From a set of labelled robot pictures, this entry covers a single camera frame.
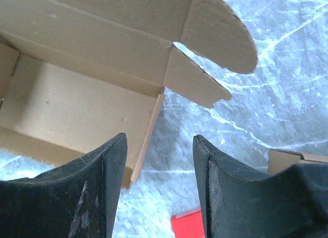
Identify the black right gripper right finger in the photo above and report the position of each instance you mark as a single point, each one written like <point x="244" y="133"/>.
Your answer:
<point x="237" y="200"/>

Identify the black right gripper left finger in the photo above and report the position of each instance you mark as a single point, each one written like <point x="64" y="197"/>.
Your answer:
<point x="77" y="199"/>

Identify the red flat block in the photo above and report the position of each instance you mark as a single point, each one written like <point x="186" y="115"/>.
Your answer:
<point x="188" y="224"/>

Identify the cardboard box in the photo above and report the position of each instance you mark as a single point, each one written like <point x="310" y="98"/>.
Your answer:
<point x="75" y="73"/>
<point x="279" y="160"/>

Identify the closed folded cardboard box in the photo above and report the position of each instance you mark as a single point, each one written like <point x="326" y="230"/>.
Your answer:
<point x="279" y="160"/>

